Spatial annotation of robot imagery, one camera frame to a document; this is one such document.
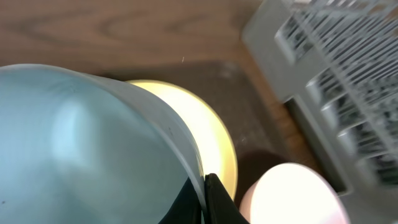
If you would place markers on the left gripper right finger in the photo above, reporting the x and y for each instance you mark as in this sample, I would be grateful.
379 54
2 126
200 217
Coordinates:
220 207

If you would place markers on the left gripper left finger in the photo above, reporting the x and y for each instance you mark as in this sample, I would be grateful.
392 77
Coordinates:
186 208

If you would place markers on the pink bowl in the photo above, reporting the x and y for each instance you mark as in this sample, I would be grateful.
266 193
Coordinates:
291 193

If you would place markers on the light blue bowl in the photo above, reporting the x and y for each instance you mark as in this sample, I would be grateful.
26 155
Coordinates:
78 148

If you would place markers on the grey dishwasher rack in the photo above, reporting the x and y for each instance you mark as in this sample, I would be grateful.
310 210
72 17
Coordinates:
333 64

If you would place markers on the yellow plate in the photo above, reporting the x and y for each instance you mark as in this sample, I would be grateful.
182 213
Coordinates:
215 146

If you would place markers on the brown serving tray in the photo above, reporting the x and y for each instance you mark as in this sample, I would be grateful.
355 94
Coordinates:
225 87

